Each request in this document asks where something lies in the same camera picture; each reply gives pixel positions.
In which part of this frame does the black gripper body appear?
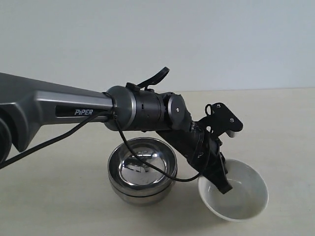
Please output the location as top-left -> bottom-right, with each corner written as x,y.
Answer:
157,121 -> 225,177

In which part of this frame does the white ceramic bowl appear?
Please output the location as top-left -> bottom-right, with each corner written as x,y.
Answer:
198,159 -> 269,222

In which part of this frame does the steel bowl with ribbed base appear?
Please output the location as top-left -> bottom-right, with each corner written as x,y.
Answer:
108,137 -> 177,188

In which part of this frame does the smooth stainless steel bowl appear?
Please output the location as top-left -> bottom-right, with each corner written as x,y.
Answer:
111,182 -> 175,207

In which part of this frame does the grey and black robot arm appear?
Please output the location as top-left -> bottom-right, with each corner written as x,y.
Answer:
0,68 -> 232,194

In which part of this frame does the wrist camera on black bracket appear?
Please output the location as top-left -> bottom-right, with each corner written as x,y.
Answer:
198,102 -> 243,139

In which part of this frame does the black cable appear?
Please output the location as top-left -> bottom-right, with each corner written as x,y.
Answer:
0,66 -> 205,183

